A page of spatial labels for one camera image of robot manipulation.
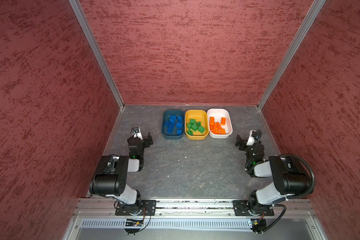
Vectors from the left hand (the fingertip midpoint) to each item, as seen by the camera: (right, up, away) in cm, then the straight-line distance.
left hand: (142, 136), depth 94 cm
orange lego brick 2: (+47, +10, +14) cm, 50 cm away
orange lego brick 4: (+51, +6, +11) cm, 52 cm away
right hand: (+65, 0, -1) cm, 65 cm away
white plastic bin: (+53, +15, +17) cm, 57 cm away
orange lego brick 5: (+50, +2, +9) cm, 50 cm away
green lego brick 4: (+34, +5, +10) cm, 36 cm away
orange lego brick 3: (+47, +5, +10) cm, 48 cm away
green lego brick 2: (+30, +6, +11) cm, 33 cm away
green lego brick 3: (+37, +8, +13) cm, 40 cm away
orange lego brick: (+56, +9, +16) cm, 59 cm away
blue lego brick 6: (+23, +2, +6) cm, 24 cm away
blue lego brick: (+14, +8, +13) cm, 21 cm away
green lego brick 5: (+39, +4, +10) cm, 40 cm away
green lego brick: (+33, +9, +16) cm, 38 cm away
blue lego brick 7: (+18, +13, +16) cm, 28 cm away
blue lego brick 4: (+17, +4, +10) cm, 20 cm away
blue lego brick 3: (+24, +11, +14) cm, 30 cm away
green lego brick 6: (+31, +2, +8) cm, 32 cm away
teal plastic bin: (+19, +7, +13) cm, 24 cm away
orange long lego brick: (+54, +2, +9) cm, 55 cm away
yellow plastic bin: (+40, +13, +19) cm, 46 cm away
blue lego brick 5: (+23, +6, +12) cm, 27 cm away
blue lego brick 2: (+18, +10, +13) cm, 24 cm away
